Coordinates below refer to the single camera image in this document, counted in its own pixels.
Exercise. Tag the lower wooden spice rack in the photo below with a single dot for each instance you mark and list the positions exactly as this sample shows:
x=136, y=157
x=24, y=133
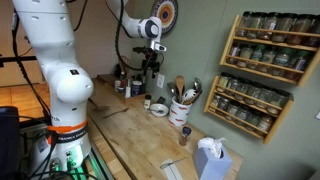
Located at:
x=254, y=130

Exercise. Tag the decorative wall plate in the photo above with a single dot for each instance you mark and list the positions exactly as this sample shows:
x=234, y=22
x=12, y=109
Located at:
x=167, y=12

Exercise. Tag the wooden spoon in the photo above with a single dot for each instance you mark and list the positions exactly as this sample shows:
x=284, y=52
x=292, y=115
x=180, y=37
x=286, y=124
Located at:
x=180, y=85

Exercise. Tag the white slotted spoon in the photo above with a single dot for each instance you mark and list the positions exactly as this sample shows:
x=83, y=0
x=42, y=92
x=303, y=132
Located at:
x=188, y=96

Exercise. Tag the white utensil crock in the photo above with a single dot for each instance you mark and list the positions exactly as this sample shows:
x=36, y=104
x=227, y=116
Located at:
x=178, y=113

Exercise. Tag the wooden spice rack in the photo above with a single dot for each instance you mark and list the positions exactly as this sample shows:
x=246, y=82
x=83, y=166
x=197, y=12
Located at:
x=304, y=75
x=254, y=130

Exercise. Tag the small white bowl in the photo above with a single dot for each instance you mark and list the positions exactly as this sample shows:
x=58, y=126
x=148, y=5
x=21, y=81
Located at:
x=159, y=110

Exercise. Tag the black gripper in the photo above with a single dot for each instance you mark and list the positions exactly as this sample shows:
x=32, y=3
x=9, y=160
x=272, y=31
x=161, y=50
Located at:
x=152, y=60

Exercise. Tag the blue tissue box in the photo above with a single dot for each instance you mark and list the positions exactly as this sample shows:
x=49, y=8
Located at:
x=211, y=160

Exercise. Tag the upper wooden spice rack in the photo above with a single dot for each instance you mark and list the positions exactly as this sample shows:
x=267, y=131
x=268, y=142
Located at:
x=304, y=75

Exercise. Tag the white wall outlet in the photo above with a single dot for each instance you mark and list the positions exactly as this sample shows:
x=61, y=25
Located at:
x=160, y=80

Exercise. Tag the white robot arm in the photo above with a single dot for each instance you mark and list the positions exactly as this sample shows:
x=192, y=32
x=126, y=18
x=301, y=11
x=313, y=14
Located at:
x=48, y=27

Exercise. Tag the brown spice shaker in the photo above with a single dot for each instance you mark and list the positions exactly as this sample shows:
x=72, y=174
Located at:
x=186, y=131

